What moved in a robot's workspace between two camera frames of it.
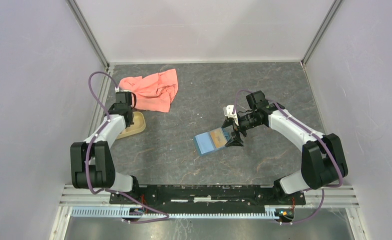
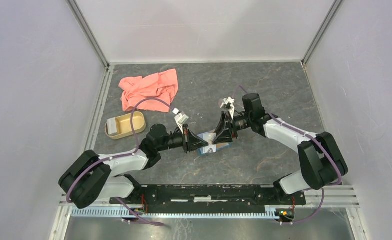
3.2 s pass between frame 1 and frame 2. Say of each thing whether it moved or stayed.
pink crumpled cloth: stayed
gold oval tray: stayed
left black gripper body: moved
